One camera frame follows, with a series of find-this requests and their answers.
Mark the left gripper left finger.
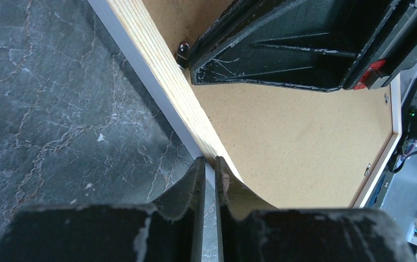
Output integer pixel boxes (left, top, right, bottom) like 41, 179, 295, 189
0, 157, 206, 261

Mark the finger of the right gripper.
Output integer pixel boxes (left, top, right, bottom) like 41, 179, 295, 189
189, 1, 411, 92

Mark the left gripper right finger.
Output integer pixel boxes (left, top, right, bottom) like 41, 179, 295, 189
215, 157, 416, 261

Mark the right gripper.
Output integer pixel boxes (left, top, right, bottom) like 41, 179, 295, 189
342, 1, 417, 90

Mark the brown cardboard backing board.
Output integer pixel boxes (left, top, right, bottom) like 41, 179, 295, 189
141, 0, 394, 209

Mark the wooden picture frame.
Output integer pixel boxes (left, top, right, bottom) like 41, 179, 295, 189
90, 1, 401, 207

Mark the black frame retaining clip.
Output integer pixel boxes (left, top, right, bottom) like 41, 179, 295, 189
175, 41, 190, 70

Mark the aluminium rail frame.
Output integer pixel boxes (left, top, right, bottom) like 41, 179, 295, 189
377, 64, 417, 240

